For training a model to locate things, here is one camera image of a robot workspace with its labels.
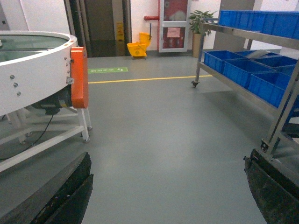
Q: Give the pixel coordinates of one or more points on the orange motor cover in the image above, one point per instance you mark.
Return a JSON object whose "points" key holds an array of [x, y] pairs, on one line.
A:
{"points": [[79, 73]]}

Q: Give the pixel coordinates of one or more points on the blue bin on cart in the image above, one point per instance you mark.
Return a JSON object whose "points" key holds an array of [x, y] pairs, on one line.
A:
{"points": [[240, 71], [269, 86], [216, 59]]}

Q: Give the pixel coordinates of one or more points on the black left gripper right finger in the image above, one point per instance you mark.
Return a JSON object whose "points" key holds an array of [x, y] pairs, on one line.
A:
{"points": [[274, 187]]}

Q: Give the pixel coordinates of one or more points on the red fire hose cabinet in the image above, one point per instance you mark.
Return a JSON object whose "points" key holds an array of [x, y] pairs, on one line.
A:
{"points": [[173, 25]]}

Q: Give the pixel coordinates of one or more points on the potted green plant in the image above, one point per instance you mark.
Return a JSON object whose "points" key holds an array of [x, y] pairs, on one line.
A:
{"points": [[196, 18]]}

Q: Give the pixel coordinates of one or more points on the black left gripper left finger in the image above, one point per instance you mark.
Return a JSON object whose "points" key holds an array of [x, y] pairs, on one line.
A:
{"points": [[62, 200]]}

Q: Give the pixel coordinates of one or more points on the yellow mop bucket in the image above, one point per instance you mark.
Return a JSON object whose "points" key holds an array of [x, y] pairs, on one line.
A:
{"points": [[139, 49]]}

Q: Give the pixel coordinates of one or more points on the stainless steel cart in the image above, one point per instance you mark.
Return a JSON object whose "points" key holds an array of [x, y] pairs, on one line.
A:
{"points": [[281, 129]]}

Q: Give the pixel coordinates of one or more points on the yellow wet floor sign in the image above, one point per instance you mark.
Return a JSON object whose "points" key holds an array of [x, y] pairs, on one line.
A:
{"points": [[119, 31]]}

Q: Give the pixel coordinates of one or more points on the white round rotary table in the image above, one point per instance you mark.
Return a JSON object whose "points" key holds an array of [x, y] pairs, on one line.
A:
{"points": [[40, 67]]}

